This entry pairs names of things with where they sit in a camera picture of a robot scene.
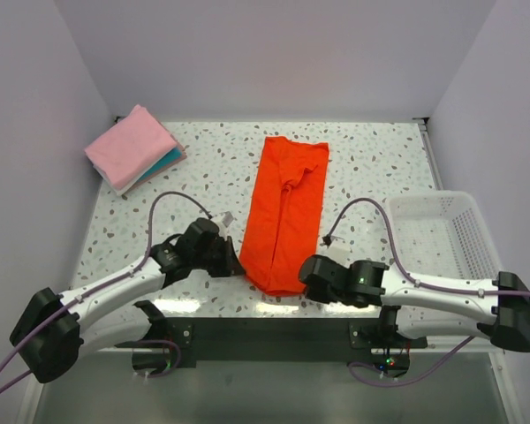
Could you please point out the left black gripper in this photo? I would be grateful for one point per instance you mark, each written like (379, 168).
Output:
(230, 264)

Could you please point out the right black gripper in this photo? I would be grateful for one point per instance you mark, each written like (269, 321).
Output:
(314, 294)

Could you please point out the orange t shirt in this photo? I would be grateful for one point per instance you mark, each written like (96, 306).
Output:
(283, 223)

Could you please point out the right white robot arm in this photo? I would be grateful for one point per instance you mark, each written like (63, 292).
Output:
(496, 309)

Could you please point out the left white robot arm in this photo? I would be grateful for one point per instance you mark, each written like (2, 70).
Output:
(55, 330)

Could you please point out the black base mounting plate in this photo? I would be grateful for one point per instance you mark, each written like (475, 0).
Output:
(187, 341)

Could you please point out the white plastic basket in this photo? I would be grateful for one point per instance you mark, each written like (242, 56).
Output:
(442, 234)

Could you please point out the teal folded t shirt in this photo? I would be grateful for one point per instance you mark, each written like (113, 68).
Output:
(174, 156)

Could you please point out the white folded t shirt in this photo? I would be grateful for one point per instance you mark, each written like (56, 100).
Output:
(124, 188)

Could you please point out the pink folded t shirt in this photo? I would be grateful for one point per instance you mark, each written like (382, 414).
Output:
(129, 147)

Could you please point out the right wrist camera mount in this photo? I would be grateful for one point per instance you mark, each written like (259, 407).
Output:
(336, 249)

